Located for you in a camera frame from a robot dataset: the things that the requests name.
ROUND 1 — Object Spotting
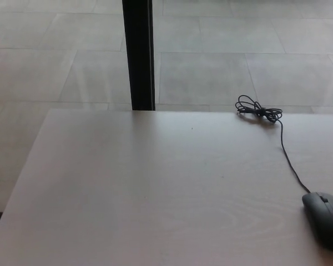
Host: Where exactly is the black mouse cable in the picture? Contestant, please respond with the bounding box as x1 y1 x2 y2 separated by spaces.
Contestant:
235 94 311 193

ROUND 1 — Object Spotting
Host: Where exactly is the black vertical pillar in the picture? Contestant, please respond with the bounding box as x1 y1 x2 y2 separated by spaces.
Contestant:
122 0 156 111

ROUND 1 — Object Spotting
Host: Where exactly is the black computer mouse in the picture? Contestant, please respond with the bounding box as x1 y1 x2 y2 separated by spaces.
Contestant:
301 191 333 252

